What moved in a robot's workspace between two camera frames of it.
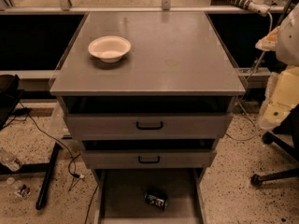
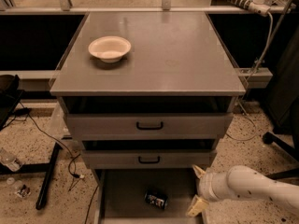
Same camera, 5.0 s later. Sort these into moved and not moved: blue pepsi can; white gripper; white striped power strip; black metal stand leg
Moved: white gripper
Not moved: blue pepsi can; white striped power strip; black metal stand leg
